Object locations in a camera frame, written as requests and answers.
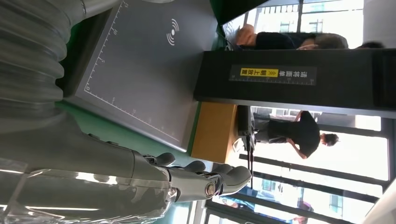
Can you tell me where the brown cardboard box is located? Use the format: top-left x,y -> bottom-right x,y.
190,102 -> 237,164

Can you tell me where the grey open laptop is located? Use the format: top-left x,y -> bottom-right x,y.
210,0 -> 270,49

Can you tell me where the black remote controller with antennas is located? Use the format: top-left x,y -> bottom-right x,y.
236,105 -> 257,189

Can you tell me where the black inbound scanner machine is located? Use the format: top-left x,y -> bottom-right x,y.
63,0 -> 396,153

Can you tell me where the person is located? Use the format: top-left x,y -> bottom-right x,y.
255,111 -> 339,160
235,24 -> 349,50

